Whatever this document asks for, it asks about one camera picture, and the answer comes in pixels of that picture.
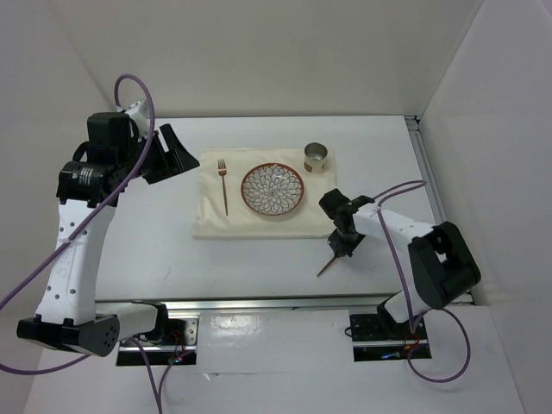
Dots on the aluminium rail right side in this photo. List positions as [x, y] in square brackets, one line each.
[423, 160]

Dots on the metal cup with band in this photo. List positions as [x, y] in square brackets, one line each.
[315, 156]

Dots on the aluminium rail front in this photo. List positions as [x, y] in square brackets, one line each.
[296, 303]

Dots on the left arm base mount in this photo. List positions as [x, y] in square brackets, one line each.
[178, 345]

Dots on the cream cloth placemat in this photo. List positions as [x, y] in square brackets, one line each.
[307, 221]

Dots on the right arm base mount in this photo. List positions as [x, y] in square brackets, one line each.
[373, 341]

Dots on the aluminium rail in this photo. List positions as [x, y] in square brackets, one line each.
[296, 303]
[423, 160]

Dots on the patterned ceramic plate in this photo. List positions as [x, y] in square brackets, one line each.
[272, 189]

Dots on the copper fork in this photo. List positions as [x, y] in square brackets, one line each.
[222, 172]

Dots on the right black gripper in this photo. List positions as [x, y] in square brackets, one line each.
[341, 248]

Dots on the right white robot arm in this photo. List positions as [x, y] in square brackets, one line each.
[435, 265]

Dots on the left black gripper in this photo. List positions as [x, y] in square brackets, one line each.
[185, 159]

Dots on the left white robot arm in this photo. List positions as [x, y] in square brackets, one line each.
[68, 317]

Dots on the copper knife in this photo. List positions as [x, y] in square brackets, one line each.
[327, 265]

